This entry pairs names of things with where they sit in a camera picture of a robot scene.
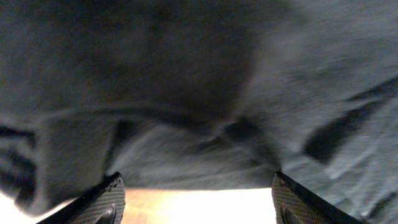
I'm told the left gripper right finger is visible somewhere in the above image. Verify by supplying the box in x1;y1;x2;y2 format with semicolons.
272;172;363;224

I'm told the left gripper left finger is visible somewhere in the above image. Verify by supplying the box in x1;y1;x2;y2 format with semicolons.
37;172;126;224

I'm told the black Nike t-shirt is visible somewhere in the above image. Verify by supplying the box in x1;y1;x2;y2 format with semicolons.
1;0;397;223

